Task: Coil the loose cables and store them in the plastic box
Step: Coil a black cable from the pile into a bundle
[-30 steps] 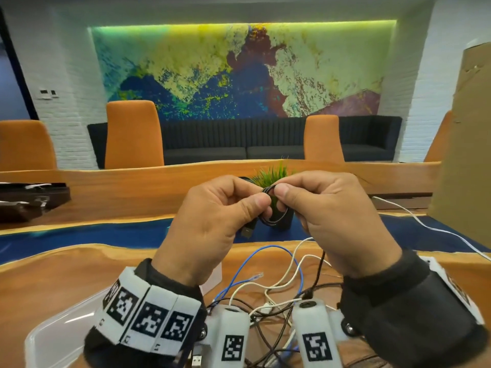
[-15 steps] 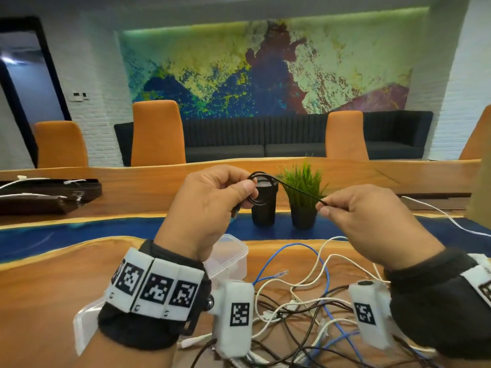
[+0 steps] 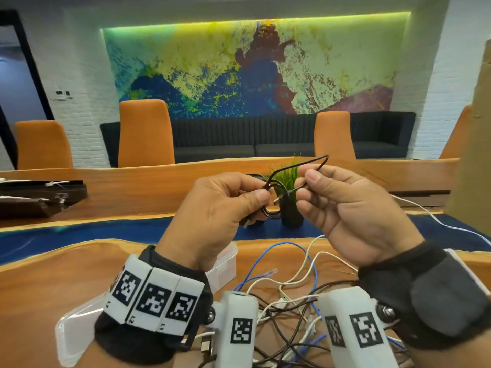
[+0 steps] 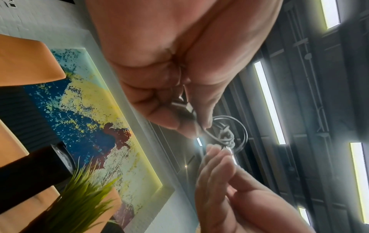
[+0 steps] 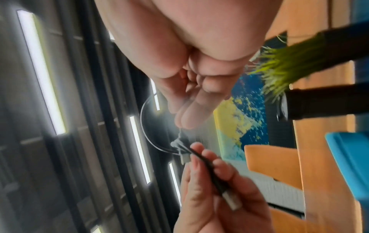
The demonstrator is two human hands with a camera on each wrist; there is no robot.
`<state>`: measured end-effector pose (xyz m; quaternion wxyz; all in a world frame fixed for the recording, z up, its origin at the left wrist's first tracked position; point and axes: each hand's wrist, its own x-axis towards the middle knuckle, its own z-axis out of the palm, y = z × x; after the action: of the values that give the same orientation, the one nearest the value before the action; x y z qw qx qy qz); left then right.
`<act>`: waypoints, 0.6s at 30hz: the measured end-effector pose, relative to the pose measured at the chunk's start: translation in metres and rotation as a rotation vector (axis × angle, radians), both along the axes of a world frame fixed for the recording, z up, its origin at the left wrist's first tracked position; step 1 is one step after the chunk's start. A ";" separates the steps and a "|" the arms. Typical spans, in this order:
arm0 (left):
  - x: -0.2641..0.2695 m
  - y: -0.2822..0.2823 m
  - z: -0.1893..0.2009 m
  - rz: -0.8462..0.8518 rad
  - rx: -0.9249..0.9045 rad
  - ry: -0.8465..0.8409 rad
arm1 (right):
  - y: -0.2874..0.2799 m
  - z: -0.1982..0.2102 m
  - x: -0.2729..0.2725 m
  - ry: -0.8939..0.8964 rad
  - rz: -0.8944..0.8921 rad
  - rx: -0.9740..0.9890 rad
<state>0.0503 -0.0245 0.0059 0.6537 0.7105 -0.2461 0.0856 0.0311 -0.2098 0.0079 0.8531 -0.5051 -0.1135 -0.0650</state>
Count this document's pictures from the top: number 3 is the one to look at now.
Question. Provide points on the orange chair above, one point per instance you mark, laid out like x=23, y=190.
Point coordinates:
x=333, y=137
x=145, y=137
x=456, y=137
x=42, y=145

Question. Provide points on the person's left forearm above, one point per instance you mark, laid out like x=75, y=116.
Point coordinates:
x=90, y=358

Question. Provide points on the clear plastic container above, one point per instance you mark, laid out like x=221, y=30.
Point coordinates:
x=73, y=333

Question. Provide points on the dark framed glass door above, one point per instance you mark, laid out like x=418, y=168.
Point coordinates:
x=19, y=91

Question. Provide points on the black left wristband with markers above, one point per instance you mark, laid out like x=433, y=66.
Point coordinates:
x=153, y=295

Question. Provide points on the black sofa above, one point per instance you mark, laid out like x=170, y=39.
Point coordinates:
x=249, y=134

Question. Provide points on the green potted plant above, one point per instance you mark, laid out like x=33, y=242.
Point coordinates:
x=289, y=210

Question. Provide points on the person's left hand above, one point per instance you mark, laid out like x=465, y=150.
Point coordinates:
x=207, y=218

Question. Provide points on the wooden table with blue inlay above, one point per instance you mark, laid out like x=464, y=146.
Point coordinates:
x=134, y=191

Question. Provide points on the white wall thermostat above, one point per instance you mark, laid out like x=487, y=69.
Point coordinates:
x=60, y=94

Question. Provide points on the person's right hand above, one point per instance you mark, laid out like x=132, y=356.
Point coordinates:
x=360, y=218

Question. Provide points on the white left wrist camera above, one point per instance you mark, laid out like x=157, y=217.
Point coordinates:
x=238, y=310

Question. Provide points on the colourful abstract wall painting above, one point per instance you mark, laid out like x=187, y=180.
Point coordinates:
x=211, y=65

